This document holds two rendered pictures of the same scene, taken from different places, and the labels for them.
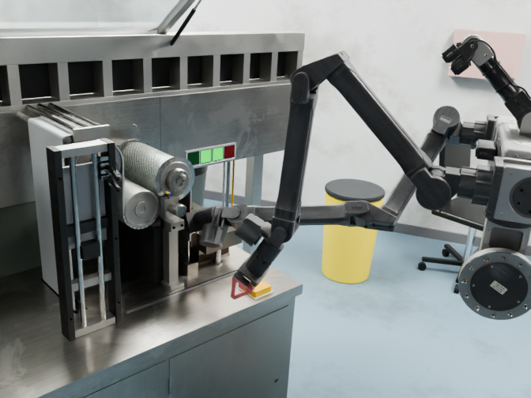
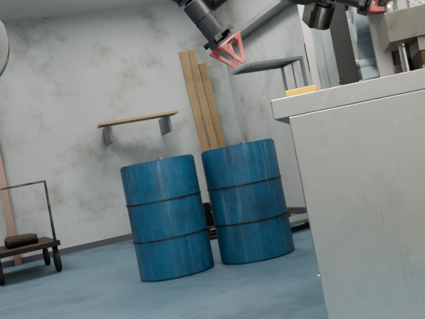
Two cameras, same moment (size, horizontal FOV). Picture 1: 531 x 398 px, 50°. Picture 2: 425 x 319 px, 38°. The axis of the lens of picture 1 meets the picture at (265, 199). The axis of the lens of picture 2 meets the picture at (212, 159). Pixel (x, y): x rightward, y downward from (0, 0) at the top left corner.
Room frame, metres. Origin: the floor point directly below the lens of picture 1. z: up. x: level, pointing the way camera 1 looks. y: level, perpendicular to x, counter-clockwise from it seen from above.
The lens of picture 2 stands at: (2.62, -0.97, 0.80)
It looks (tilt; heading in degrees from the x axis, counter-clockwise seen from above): 0 degrees down; 145
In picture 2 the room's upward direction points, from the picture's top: 11 degrees counter-clockwise
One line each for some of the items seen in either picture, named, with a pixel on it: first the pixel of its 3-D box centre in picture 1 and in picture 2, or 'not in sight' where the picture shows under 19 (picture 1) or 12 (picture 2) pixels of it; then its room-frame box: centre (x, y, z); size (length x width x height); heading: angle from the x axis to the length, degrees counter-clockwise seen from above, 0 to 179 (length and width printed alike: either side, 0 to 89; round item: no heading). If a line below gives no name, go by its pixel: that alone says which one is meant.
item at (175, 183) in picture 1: (177, 180); not in sight; (1.67, 0.28, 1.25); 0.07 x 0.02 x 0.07; 133
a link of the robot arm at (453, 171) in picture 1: (440, 188); not in sight; (1.22, -0.39, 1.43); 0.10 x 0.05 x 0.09; 73
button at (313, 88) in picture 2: (256, 287); (302, 93); (1.63, 0.01, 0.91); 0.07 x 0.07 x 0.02; 43
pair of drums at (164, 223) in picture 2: not in sight; (207, 207); (-1.46, 1.77, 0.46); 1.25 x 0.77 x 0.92; 72
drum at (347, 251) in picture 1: (349, 231); not in sight; (3.50, -0.58, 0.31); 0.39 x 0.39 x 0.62
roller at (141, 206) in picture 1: (122, 197); not in sight; (1.69, 0.46, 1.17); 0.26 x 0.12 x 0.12; 43
